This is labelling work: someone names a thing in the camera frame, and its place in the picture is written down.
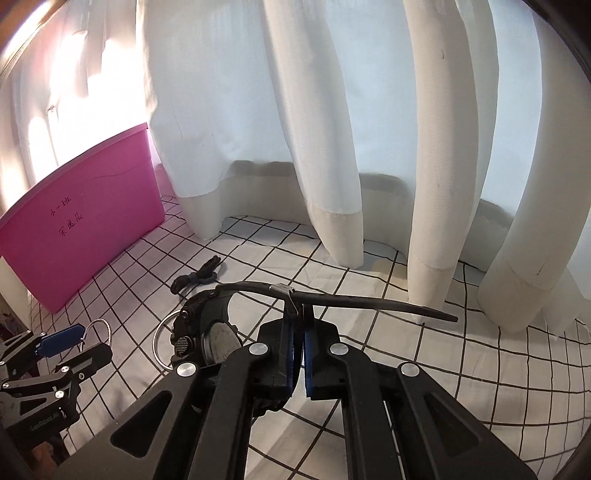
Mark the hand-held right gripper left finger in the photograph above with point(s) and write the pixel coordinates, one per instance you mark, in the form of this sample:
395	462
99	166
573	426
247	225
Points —
288	357

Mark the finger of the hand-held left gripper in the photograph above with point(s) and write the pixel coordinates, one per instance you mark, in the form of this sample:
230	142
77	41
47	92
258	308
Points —
60	340
87	357

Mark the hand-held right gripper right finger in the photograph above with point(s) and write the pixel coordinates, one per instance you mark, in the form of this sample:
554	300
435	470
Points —
311	364

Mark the small silver bangle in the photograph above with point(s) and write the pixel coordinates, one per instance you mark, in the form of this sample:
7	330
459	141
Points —
109	334

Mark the black wrist watch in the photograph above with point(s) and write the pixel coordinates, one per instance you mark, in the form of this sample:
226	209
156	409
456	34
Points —
198	318

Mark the pink plastic storage box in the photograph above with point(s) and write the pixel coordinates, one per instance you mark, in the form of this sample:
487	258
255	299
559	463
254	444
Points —
78	230

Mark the large silver bangle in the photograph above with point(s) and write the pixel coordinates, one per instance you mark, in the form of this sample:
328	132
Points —
157	344

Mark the black checkered white tablecloth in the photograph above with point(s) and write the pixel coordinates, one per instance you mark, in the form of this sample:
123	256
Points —
415	350

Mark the white curtain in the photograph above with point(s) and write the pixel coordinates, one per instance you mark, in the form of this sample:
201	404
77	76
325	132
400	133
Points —
295	115

